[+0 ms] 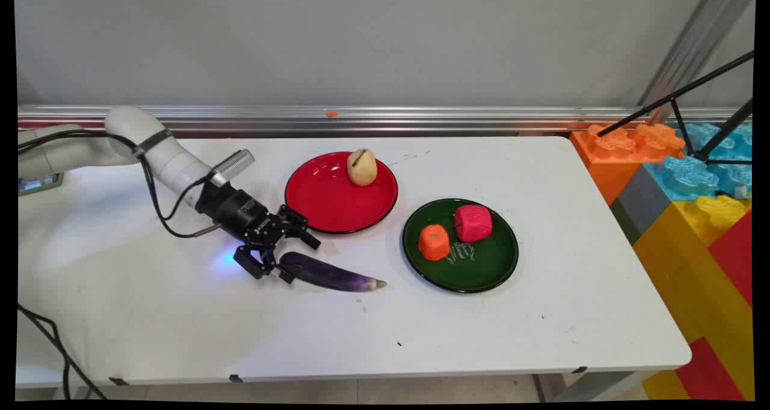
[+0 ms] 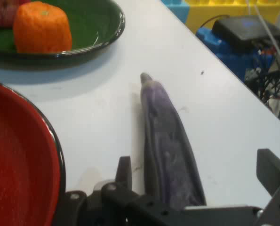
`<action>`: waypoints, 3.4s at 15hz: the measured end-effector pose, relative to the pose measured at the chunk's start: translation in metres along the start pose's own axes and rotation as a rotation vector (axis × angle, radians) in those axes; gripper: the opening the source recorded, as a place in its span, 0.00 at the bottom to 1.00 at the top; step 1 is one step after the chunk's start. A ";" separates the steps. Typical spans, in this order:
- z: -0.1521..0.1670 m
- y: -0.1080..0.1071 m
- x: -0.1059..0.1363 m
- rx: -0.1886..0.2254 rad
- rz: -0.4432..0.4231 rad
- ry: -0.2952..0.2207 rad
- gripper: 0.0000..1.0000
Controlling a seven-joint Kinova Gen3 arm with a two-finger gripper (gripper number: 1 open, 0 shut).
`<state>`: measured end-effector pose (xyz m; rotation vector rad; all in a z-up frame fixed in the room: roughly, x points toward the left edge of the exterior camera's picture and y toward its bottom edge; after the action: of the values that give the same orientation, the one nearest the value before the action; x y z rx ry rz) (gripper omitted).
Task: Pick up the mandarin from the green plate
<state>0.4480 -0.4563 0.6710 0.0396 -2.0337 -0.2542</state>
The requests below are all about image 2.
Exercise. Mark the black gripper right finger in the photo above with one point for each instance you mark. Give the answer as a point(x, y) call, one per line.
point(276, 179)

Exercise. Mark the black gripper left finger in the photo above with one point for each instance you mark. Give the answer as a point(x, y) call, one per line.
point(124, 171)

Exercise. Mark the orange toy fruit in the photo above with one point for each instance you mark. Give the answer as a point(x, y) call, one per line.
point(41, 28)

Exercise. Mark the purple eggplant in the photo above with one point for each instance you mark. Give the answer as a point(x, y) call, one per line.
point(168, 146)

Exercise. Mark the red enamel plate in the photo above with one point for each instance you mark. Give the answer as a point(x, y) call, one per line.
point(17, 153)

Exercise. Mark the dark blue toy block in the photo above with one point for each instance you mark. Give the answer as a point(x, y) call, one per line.
point(231, 61)

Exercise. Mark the black electronics box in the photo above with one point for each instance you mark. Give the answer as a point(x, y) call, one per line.
point(243, 30)

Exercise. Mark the green enamel plate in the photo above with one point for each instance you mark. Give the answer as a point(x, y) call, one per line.
point(95, 18)

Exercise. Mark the cyan toy block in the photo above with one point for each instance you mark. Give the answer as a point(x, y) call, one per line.
point(177, 11)

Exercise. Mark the yellow toy block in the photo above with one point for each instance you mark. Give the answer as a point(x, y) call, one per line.
point(201, 14)

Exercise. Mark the red toy fruit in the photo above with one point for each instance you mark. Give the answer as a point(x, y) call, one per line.
point(1, 14)

